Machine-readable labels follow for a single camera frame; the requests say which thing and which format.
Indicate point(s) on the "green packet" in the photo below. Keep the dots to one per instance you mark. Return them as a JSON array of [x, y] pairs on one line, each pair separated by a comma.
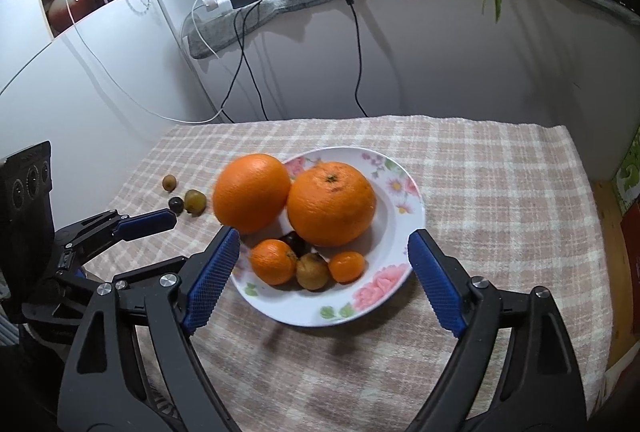
[[629, 172]]

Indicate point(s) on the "large orange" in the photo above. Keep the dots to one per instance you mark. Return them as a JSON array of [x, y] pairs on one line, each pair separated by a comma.
[[331, 204], [251, 192]]

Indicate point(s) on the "small tangerine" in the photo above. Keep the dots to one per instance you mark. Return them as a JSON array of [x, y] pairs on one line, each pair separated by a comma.
[[346, 266]]

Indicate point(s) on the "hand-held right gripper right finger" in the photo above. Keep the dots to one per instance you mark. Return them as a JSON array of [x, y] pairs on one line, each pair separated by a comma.
[[437, 284]]

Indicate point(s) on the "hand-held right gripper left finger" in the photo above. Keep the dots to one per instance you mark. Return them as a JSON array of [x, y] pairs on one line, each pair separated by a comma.
[[212, 279]]

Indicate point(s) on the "plaid tablecloth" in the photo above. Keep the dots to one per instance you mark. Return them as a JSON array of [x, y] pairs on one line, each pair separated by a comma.
[[475, 192]]

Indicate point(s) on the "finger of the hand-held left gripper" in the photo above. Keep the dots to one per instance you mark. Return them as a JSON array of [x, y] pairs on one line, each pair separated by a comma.
[[150, 222], [140, 268]]

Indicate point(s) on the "brown kiwi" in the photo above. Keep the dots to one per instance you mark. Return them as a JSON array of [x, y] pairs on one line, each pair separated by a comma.
[[312, 271], [169, 182]]

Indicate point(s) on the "white floral plate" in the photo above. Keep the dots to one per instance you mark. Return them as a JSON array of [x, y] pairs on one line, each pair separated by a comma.
[[390, 232]]

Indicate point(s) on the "dark purple plum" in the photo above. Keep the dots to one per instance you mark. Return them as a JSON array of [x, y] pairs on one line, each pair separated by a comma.
[[175, 204], [295, 243]]

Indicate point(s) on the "white cabinet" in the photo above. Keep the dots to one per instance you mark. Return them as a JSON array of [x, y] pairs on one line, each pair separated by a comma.
[[100, 62]]

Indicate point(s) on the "greenish brown plum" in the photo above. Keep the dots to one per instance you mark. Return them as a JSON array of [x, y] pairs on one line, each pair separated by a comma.
[[195, 202]]

